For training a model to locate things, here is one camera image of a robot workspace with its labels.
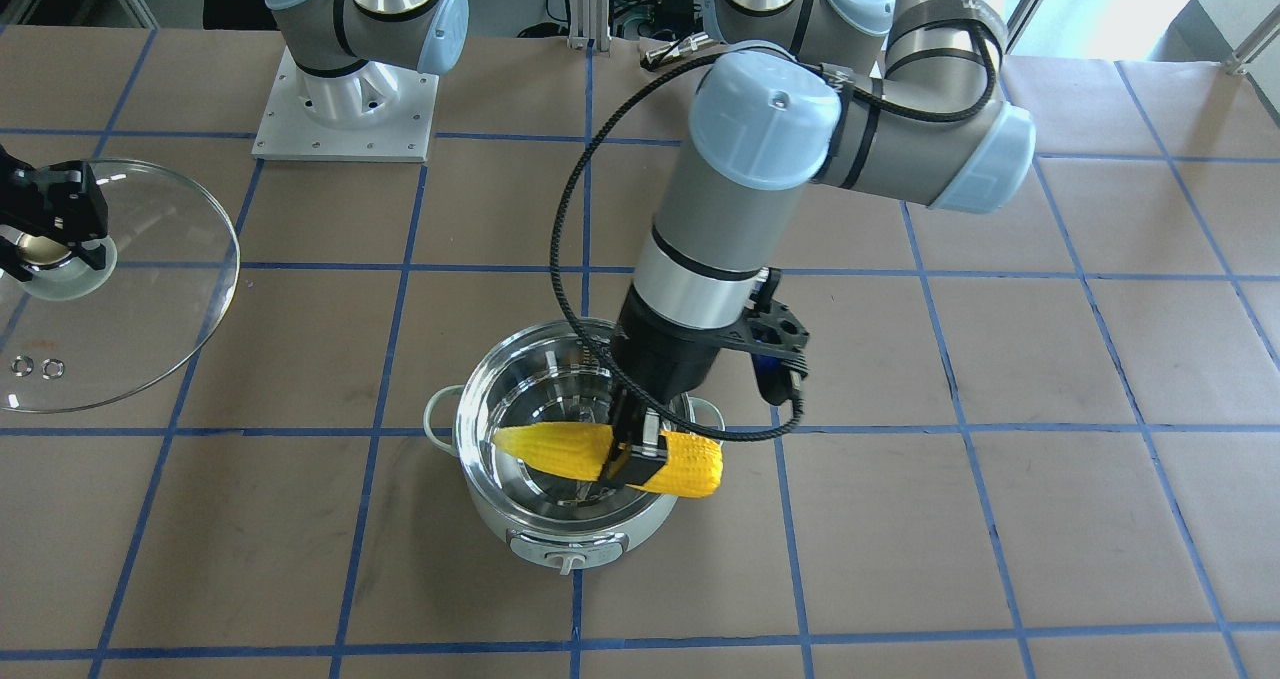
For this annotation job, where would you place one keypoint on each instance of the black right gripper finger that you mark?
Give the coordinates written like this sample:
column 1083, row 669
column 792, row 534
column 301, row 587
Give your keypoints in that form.
column 92, row 254
column 12, row 262

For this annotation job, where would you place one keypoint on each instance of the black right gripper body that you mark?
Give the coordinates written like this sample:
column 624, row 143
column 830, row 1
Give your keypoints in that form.
column 62, row 202

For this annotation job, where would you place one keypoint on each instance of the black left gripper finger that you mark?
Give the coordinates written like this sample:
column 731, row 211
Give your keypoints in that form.
column 629, row 415
column 634, row 465

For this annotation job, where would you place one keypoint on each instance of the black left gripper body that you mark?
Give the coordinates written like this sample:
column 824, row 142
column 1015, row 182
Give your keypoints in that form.
column 663, row 357

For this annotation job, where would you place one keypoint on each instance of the yellow corn cob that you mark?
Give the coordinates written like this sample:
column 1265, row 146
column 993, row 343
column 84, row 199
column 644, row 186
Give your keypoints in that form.
column 676, row 463

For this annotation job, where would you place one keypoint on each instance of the clear glass pot lid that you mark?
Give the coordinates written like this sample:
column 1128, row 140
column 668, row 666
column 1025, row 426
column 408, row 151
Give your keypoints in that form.
column 73, row 342

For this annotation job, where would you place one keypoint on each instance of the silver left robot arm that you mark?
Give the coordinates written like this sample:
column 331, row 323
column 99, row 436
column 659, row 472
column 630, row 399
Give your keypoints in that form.
column 894, row 98

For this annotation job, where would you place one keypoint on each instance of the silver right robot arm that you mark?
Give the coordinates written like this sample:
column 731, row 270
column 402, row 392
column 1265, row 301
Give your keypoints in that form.
column 352, row 68

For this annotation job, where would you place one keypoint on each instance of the white electric cooking pot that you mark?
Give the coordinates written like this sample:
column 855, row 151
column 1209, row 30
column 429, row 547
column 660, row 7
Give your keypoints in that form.
column 542, row 373

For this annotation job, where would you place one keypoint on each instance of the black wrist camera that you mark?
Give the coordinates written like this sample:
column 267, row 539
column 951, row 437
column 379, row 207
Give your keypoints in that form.
column 778, row 341

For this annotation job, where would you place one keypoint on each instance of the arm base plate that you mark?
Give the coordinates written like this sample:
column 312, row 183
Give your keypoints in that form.
column 379, row 113

